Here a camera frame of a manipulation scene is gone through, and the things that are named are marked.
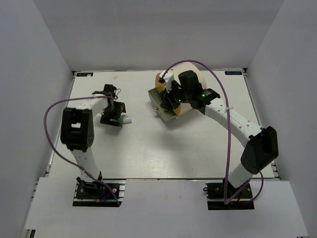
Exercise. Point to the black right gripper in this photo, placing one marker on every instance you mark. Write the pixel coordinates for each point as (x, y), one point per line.
(167, 101)

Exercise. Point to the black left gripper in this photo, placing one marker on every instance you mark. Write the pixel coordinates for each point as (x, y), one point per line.
(105, 119)

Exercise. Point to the yellow organizer drawer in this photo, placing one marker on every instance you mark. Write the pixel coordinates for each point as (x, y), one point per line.
(177, 111)

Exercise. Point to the green white cosmetic tube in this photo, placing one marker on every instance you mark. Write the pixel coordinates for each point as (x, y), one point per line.
(124, 119)

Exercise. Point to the cream round drawer organizer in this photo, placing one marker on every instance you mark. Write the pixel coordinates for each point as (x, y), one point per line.
(186, 75)

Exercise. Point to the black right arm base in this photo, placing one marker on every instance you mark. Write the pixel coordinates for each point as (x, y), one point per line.
(215, 197)

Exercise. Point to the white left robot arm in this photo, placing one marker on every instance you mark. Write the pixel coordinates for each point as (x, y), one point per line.
(77, 128)

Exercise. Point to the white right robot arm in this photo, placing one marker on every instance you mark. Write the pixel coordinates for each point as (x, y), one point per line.
(260, 144)

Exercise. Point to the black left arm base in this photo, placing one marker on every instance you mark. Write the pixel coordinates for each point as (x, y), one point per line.
(89, 194)

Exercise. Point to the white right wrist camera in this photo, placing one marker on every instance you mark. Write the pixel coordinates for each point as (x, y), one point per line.
(166, 78)

